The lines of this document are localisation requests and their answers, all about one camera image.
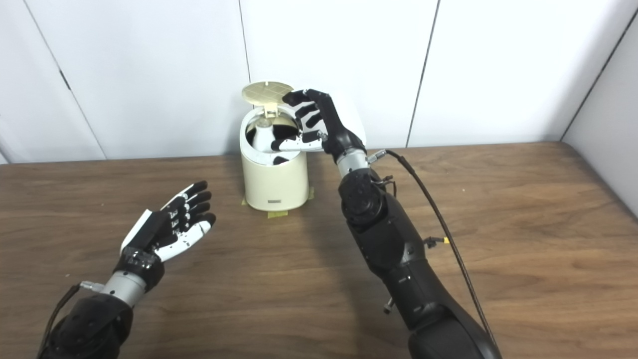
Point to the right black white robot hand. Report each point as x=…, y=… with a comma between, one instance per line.
x=334, y=129

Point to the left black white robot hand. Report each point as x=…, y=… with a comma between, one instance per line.
x=149, y=234

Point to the small white plastic bottle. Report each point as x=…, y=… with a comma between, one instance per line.
x=262, y=137

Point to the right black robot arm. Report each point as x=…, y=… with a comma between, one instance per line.
x=389, y=234

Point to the cream-colored bin body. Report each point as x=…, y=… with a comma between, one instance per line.
x=274, y=182

